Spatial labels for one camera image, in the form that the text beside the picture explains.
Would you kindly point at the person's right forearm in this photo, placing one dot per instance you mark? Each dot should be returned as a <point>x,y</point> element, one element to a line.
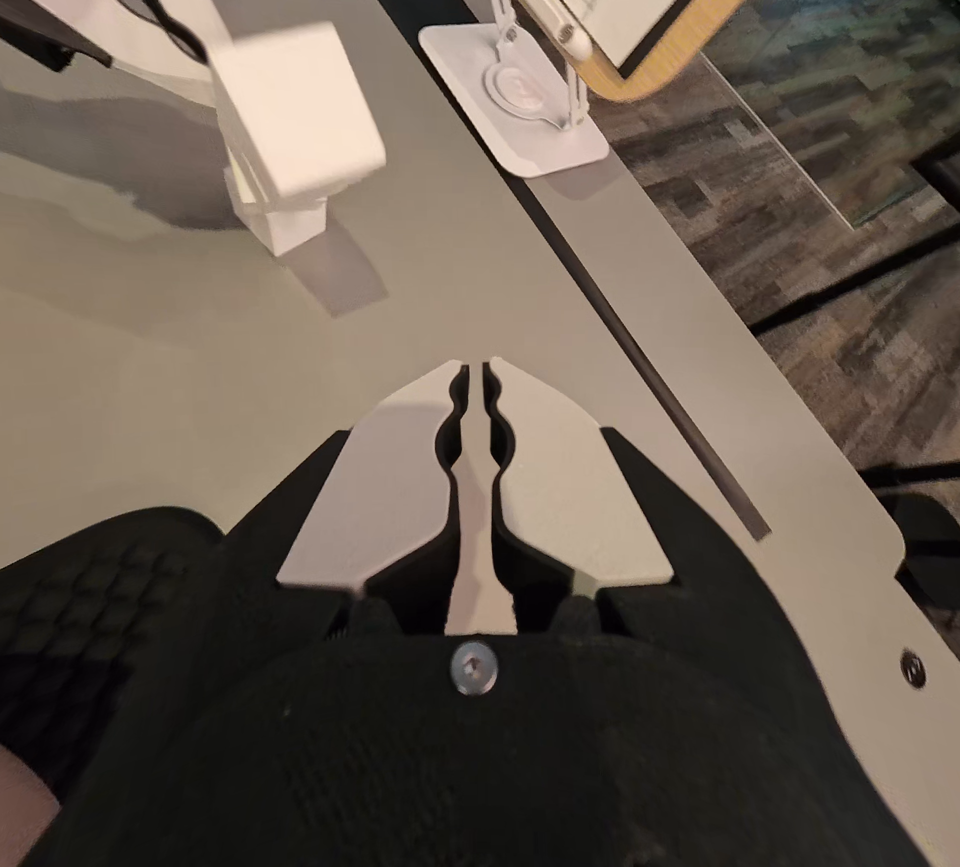
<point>22,814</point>

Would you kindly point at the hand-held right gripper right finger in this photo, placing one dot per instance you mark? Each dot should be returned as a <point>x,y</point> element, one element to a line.
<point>585,499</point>

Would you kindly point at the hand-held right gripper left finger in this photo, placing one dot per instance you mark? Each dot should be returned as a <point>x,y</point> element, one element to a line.
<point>375,499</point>

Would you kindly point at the wooden book stand white base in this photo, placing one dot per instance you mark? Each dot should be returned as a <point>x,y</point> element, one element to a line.
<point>547,147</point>

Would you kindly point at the white hard foam cube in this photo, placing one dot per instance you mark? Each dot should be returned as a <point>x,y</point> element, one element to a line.
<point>240,184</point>
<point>296,226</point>
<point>300,109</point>

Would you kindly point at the round metal desk grommet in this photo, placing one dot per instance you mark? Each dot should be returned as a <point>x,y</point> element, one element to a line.
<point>913,668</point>

